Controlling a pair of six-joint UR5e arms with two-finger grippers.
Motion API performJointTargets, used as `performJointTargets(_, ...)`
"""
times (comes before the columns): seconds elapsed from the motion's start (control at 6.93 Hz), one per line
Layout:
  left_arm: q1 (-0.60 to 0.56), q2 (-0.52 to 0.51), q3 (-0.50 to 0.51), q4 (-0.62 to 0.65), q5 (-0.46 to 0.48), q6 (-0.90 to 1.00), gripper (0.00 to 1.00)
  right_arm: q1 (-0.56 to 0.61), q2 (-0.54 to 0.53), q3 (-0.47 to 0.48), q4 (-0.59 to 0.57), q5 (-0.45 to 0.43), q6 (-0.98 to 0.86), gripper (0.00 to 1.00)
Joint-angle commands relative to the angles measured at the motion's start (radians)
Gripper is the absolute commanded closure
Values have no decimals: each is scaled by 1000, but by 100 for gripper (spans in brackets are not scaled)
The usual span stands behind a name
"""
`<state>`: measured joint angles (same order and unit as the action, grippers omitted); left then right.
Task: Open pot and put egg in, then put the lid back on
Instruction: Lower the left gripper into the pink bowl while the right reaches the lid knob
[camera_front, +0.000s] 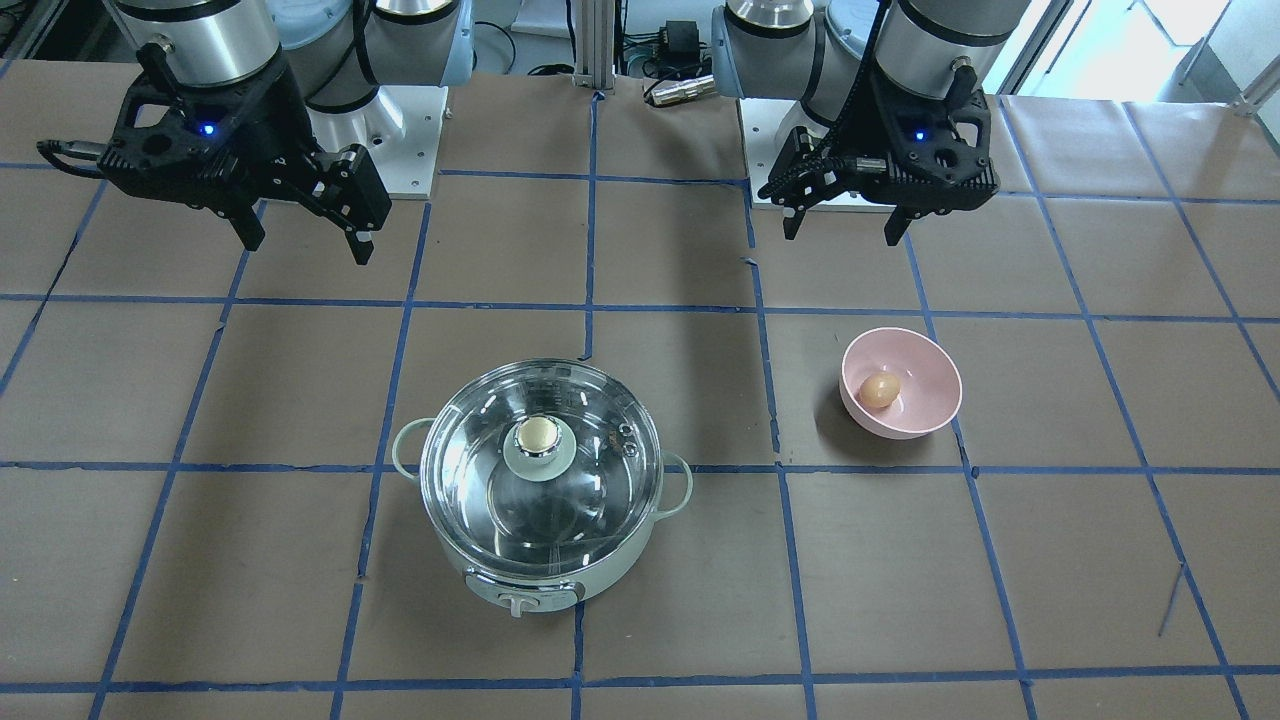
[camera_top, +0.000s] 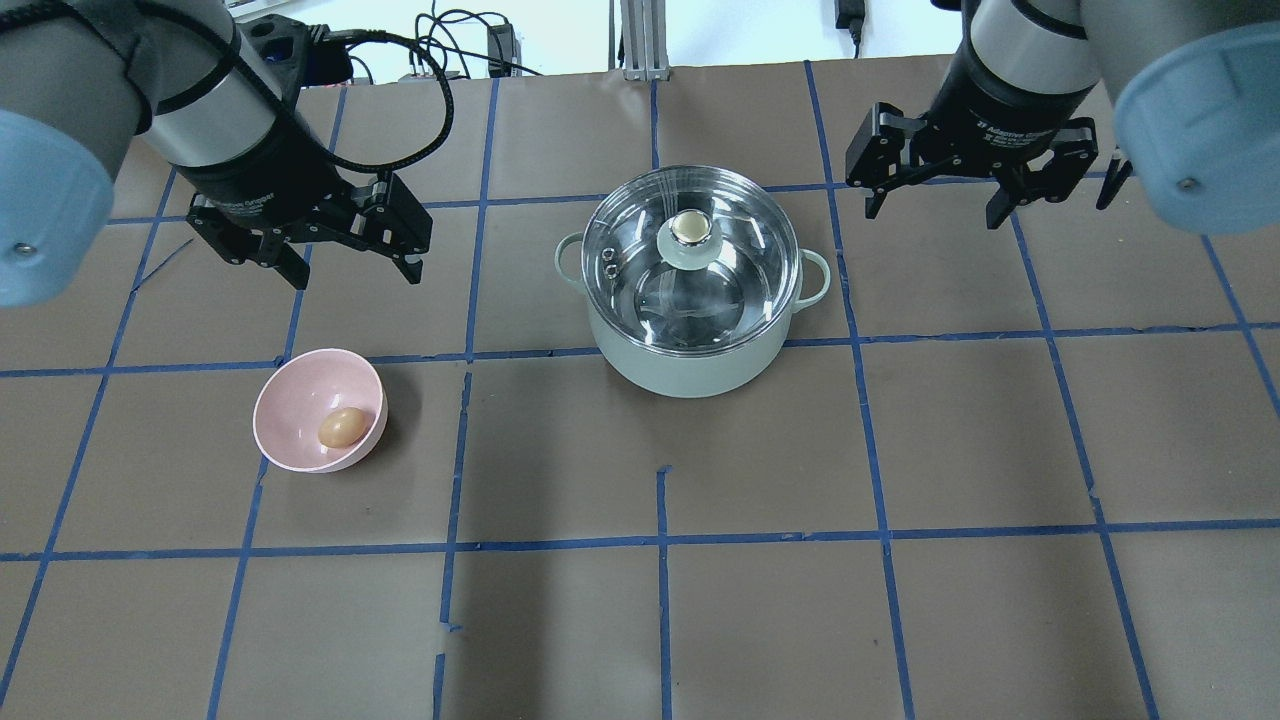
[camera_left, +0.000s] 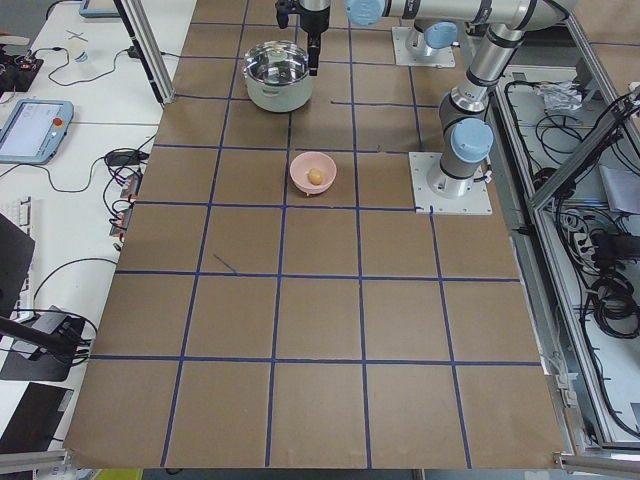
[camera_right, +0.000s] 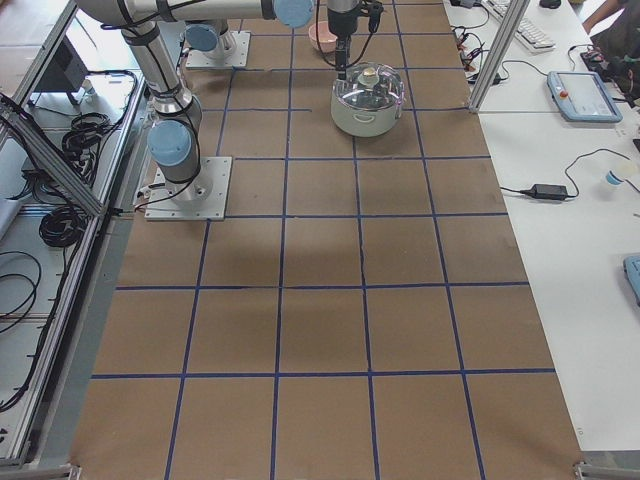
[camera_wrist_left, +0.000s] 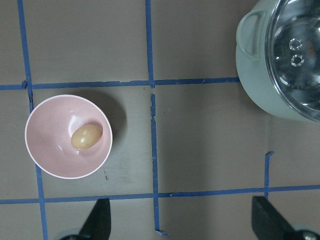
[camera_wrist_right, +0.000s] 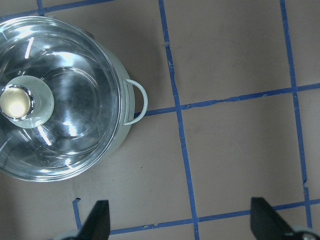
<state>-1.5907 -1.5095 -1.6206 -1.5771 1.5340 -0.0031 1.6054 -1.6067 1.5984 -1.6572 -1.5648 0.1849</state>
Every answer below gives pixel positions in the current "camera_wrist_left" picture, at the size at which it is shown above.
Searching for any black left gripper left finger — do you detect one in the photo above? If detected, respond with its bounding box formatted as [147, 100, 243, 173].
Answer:
[78, 198, 111, 240]

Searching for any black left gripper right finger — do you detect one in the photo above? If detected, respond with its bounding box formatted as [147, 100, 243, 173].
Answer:
[251, 196, 296, 240]

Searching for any beige egg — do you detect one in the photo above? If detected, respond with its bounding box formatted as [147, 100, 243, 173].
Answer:
[70, 124, 101, 151]

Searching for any glass pot lid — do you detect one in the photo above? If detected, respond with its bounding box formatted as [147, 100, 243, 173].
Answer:
[265, 0, 320, 122]

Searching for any pale green electric pot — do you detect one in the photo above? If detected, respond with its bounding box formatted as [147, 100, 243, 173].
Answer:
[235, 0, 315, 122]

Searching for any pink bowl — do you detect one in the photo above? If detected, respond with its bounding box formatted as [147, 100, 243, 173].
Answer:
[24, 94, 113, 179]

